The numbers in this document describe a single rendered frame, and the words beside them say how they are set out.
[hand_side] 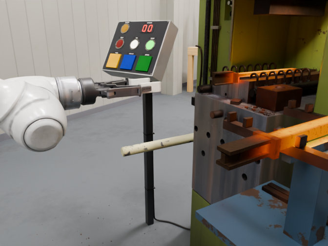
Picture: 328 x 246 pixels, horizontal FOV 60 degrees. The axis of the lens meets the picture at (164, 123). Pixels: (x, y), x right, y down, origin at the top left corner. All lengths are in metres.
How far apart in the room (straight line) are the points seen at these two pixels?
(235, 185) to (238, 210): 0.29
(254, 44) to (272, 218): 0.83
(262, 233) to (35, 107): 0.56
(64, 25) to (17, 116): 3.30
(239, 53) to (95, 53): 3.05
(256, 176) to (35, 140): 0.68
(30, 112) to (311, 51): 1.20
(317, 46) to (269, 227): 0.91
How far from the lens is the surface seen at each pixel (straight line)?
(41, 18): 3.69
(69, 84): 0.77
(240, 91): 1.05
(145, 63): 1.34
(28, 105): 0.60
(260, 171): 0.96
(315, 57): 1.44
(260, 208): 0.81
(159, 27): 1.40
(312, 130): 0.58
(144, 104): 1.53
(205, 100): 1.12
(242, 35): 1.33
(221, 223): 0.73
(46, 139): 0.59
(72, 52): 3.91
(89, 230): 1.90
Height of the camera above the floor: 1.16
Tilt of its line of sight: 18 degrees down
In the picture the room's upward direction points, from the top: straight up
